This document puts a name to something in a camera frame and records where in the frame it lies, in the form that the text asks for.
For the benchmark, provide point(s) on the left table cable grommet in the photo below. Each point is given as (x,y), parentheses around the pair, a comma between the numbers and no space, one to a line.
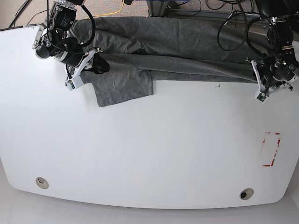
(42,183)

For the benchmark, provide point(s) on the right table cable grommet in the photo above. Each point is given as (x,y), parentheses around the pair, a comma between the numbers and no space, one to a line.
(246,194)

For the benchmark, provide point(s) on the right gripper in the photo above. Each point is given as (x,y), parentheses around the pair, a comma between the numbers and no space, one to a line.
(96,64)

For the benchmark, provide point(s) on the red tape rectangle marking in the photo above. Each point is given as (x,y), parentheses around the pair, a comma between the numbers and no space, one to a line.
(270,146)

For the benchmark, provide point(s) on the table cable grommet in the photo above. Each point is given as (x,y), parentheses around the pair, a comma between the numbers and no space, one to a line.
(246,194)
(42,183)

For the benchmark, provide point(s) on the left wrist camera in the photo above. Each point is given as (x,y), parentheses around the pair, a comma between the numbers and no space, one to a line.
(262,97)

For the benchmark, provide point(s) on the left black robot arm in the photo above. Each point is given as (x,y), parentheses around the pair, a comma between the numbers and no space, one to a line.
(282,17)

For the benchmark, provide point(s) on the aluminium frame stand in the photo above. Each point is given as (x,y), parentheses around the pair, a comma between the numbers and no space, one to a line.
(199,8)

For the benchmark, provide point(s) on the grey t-shirt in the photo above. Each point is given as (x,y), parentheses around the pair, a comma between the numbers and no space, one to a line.
(140,50)

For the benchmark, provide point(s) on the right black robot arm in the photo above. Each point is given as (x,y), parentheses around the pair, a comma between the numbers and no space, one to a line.
(53,40)

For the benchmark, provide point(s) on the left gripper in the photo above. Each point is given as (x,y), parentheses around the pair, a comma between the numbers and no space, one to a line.
(275,73)

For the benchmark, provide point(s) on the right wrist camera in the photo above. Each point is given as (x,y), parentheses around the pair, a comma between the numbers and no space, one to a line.
(74,83)

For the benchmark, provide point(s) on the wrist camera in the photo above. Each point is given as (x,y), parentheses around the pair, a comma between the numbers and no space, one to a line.
(262,97)
(74,83)

